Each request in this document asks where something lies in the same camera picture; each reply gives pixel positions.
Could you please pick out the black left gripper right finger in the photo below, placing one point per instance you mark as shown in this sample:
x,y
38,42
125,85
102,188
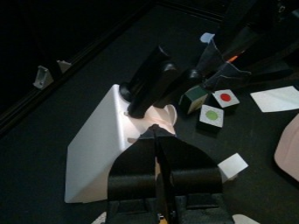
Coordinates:
x,y
190,172

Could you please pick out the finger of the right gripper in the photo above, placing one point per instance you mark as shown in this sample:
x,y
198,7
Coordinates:
x,y
209,59
226,76

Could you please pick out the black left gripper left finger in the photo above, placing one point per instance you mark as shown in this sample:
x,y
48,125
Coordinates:
x,y
129,169

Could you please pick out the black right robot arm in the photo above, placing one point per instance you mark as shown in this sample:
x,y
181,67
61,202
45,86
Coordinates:
x,y
248,14

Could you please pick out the white knife block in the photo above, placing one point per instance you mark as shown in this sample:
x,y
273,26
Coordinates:
x,y
97,145

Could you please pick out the cube with red dot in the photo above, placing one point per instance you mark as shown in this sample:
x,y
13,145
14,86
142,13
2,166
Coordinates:
x,y
225,97

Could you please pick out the light blue small object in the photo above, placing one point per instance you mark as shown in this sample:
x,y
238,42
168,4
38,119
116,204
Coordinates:
x,y
206,38

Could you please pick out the small white cube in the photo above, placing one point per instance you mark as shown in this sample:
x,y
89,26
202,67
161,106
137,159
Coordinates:
x,y
232,165

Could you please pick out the dark green cube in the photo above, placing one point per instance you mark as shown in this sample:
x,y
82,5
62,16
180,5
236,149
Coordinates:
x,y
193,97

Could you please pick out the cube with green dot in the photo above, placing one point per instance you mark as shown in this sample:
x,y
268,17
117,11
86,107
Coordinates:
x,y
210,115

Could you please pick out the white paper sheet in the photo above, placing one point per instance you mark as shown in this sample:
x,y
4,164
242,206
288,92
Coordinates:
x,y
276,99

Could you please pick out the white object scrap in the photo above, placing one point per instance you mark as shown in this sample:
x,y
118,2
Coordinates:
x,y
100,218
244,219

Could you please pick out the pale pink plate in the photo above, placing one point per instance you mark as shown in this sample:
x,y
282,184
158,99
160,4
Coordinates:
x,y
289,148

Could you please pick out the black frame rail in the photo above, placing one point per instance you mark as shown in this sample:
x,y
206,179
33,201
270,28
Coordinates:
x,y
73,61

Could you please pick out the grey metal frame bracket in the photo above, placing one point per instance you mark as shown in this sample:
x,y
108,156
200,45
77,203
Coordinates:
x,y
44,76

